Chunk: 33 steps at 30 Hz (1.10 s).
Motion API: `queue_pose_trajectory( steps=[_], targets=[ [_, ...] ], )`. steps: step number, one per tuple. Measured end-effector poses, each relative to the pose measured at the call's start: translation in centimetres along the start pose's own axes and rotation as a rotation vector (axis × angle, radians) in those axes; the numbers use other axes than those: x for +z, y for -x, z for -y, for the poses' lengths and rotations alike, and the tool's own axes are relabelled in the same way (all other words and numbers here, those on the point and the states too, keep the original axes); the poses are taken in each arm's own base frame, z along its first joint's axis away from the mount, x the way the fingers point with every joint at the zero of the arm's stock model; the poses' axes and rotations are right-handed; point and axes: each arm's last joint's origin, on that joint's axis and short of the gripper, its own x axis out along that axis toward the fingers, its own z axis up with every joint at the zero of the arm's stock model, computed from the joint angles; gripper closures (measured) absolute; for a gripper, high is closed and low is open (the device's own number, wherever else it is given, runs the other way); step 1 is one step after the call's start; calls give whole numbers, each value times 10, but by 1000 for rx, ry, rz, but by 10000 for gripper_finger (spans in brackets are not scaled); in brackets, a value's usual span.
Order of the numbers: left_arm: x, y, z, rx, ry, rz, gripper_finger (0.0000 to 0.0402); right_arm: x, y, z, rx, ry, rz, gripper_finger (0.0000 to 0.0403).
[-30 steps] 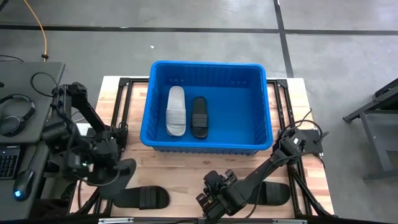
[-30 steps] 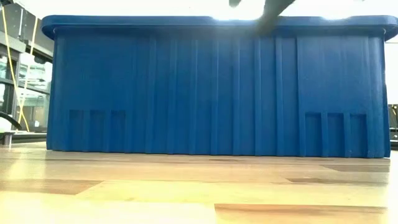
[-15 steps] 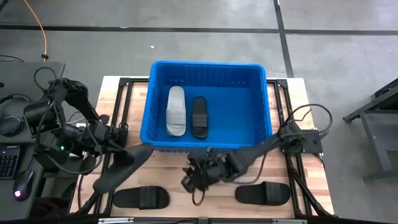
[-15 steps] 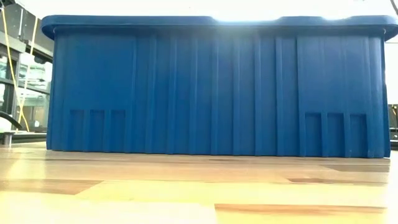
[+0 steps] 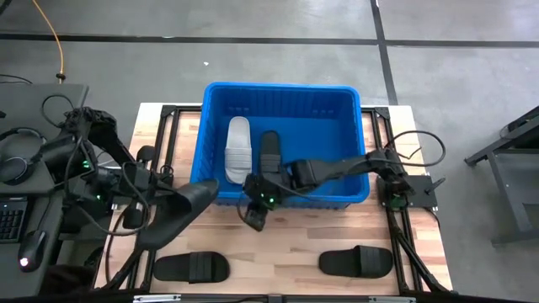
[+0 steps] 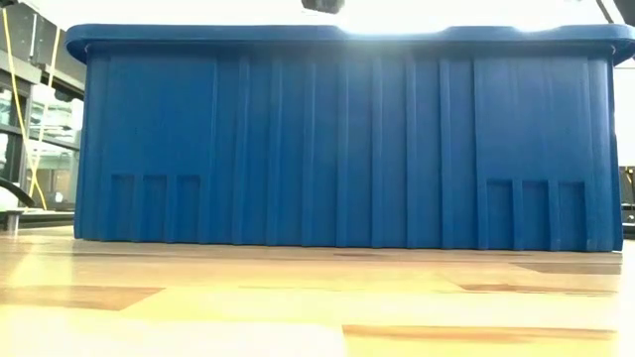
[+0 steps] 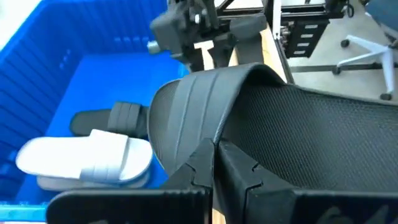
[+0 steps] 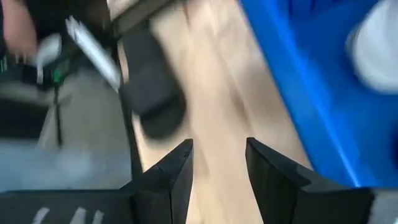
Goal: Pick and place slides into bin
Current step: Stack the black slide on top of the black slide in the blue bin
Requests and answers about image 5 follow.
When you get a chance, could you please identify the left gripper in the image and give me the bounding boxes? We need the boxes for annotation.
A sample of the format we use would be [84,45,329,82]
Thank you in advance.
[120,162,188,203]

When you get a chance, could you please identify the black slide sandal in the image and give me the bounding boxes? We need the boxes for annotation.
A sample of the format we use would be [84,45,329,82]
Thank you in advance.
[257,130,283,180]
[318,246,395,282]
[152,250,232,284]
[136,178,221,250]

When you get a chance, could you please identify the white slide sandal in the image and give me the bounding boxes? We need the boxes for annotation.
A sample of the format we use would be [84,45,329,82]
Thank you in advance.
[224,115,253,185]

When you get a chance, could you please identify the blue plastic bin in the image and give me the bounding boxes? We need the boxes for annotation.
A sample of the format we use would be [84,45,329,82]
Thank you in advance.
[189,81,371,210]

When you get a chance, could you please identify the person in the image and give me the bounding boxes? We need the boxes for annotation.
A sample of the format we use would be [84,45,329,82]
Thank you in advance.
[40,263,97,295]

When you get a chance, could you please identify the grey desk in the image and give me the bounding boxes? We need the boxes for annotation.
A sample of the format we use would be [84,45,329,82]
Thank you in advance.
[0,82,89,195]
[0,189,72,298]

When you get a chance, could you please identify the black computer mouse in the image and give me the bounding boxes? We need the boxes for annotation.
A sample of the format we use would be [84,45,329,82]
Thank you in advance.
[16,230,48,274]

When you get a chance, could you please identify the black headphones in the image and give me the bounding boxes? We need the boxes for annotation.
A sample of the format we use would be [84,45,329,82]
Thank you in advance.
[0,126,49,187]

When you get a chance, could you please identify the black keyboard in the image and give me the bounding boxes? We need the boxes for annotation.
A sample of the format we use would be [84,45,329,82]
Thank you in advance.
[0,197,29,245]

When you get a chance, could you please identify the dark grey metal table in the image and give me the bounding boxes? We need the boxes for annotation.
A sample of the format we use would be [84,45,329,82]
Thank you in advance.
[464,104,539,247]

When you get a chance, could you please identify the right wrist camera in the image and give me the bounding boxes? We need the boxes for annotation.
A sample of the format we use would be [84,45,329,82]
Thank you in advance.
[245,201,270,233]

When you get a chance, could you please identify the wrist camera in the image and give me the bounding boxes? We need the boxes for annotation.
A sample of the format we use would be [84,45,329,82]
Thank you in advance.
[122,200,145,231]
[245,201,270,233]

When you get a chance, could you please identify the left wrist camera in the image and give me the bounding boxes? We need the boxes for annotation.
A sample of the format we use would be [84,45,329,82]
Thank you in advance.
[122,200,145,231]

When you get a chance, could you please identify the black aluminium table frame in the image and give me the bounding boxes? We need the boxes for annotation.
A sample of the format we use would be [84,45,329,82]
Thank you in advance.
[93,104,455,295]

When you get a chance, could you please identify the black table cable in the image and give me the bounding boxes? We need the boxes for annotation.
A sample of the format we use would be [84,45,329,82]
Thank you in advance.
[104,209,128,284]

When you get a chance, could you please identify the silver metal bracket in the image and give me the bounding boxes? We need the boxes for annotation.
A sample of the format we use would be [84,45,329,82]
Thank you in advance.
[133,294,183,303]
[367,295,417,303]

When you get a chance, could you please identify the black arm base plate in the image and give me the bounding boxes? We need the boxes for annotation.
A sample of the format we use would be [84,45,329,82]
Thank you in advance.
[376,174,439,209]

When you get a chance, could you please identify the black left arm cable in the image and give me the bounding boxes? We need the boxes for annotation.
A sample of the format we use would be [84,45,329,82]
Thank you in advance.
[40,93,151,237]

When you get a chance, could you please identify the orange floor cable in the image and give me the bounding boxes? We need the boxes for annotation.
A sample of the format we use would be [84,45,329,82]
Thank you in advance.
[31,0,67,83]

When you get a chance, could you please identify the thin black floor cable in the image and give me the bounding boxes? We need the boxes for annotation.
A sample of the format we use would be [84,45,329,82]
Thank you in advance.
[0,74,33,85]

